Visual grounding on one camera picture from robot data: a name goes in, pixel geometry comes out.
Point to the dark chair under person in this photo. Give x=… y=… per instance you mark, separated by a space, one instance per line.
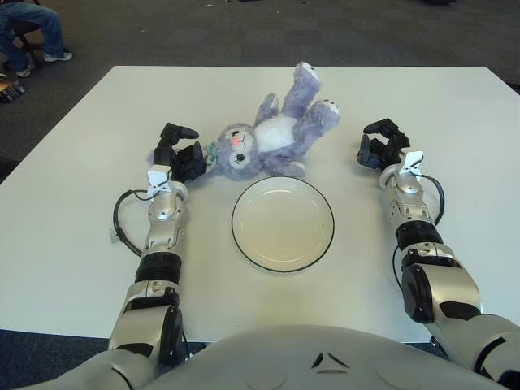
x=24 y=38

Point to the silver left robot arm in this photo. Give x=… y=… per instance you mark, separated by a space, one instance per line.
x=162 y=227

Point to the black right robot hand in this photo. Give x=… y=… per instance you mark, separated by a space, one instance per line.
x=386 y=150

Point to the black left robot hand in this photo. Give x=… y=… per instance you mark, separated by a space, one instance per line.
x=189 y=162

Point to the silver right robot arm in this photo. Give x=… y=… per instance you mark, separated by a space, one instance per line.
x=410 y=203

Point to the purple plush bunny doll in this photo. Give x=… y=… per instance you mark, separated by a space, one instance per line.
x=272 y=134

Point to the white plate black rim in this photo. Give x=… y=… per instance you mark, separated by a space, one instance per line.
x=280 y=227

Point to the seated person in jeans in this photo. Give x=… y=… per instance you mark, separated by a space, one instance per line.
x=48 y=28

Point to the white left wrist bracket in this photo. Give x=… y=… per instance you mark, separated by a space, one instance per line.
x=158 y=176

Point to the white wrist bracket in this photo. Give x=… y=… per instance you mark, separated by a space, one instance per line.
x=158 y=176
x=412 y=160

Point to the box on floor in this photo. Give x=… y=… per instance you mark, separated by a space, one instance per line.
x=12 y=91

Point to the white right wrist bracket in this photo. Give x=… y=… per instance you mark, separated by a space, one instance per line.
x=412 y=160

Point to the grey robot torso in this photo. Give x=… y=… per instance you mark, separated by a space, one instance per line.
x=260 y=357

